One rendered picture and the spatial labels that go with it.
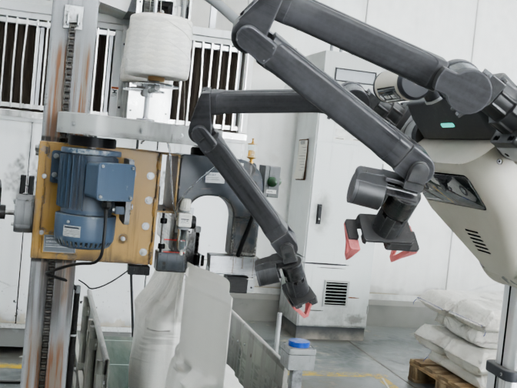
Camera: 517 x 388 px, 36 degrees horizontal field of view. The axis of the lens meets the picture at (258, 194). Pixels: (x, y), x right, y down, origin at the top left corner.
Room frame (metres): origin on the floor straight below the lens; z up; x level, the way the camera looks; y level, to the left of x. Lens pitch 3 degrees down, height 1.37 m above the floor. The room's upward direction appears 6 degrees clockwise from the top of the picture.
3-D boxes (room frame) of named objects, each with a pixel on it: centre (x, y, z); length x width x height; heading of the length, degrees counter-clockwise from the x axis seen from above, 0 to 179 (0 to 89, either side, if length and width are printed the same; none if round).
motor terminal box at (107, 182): (1.94, 0.36, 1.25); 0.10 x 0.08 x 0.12; 130
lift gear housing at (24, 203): (2.19, 0.64, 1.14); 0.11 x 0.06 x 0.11; 15
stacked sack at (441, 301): (4.99, -1.43, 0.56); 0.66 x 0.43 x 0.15; 102
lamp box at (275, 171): (2.31, -0.03, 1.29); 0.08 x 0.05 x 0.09; 15
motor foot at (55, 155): (2.09, 0.49, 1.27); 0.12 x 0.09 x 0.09; 105
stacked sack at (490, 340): (4.79, -1.45, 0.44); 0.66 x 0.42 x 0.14; 9
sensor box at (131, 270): (2.20, 0.31, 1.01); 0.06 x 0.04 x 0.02; 105
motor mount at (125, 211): (2.10, 0.37, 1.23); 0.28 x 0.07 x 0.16; 15
